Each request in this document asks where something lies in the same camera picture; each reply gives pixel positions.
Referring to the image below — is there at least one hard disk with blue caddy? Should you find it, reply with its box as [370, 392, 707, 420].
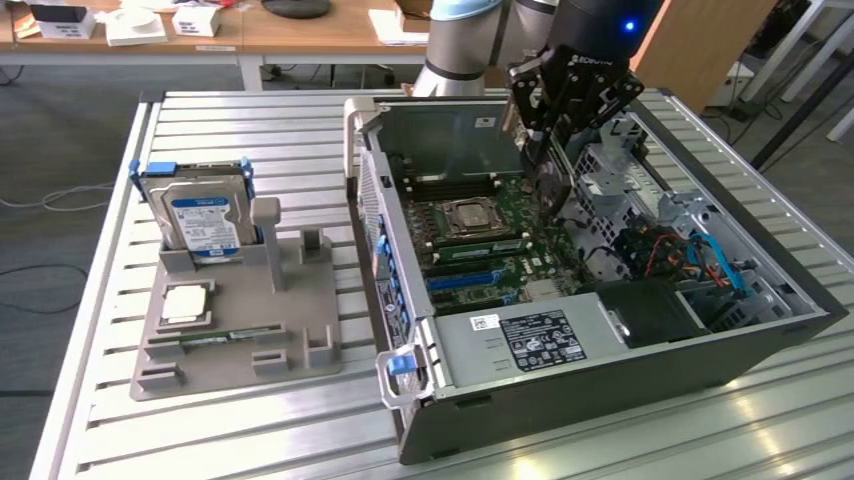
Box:
[126, 157, 258, 262]

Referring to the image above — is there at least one white floor device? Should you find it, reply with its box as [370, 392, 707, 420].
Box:
[704, 60, 759, 109]

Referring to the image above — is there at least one black round pad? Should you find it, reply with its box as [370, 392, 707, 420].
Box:
[258, 0, 333, 20]

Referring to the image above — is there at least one red orange black wire bundle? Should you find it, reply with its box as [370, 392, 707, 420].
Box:
[639, 232, 725, 289]

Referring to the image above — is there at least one black metal leg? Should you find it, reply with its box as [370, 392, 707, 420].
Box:
[747, 42, 854, 171]

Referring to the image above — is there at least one loose silver CPU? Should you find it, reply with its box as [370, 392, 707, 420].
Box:
[161, 288, 206, 324]

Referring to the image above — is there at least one blue expansion slot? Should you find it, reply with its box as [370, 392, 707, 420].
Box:
[424, 269, 502, 293]

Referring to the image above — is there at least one gray power supply unit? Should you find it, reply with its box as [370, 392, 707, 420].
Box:
[425, 292, 632, 389]

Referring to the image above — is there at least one white paper stack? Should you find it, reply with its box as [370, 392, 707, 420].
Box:
[366, 8, 429, 47]

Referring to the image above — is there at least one wooden desk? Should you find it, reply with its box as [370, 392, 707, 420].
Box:
[0, 0, 434, 94]

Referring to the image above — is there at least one small white printed box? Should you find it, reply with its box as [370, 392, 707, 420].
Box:
[170, 4, 222, 38]

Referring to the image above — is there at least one loose green RAM stick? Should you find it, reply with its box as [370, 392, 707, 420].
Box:
[146, 327, 281, 347]

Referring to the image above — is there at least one white box with black insert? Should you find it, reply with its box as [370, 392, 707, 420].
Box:
[29, 3, 96, 40]

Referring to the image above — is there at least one wooden cabinet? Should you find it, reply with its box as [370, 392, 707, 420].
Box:
[629, 0, 780, 117]

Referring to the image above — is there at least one black open PC case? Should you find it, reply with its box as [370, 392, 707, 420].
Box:
[340, 88, 843, 466]

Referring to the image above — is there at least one flat white box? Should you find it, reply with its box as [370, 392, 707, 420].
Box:
[104, 7, 166, 48]

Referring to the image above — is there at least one chipset heatsink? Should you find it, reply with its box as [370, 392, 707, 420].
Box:
[525, 280, 568, 302]

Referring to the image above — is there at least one metal disk bay cage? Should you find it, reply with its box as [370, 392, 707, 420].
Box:
[565, 112, 675, 261]

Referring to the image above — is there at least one blue slot retention clip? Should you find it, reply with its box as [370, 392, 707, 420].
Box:
[373, 233, 393, 274]

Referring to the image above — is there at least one gray parts rack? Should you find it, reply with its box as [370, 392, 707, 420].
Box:
[129, 195, 345, 403]

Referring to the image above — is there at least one white floor cable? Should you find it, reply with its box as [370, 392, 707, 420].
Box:
[0, 180, 116, 211]

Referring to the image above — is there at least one green motherboard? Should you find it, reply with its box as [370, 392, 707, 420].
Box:
[389, 172, 592, 319]

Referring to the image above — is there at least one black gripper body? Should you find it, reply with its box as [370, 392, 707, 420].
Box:
[539, 0, 668, 76]

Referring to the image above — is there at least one blue SATA wire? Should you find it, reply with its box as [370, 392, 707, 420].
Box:
[689, 232, 752, 301]

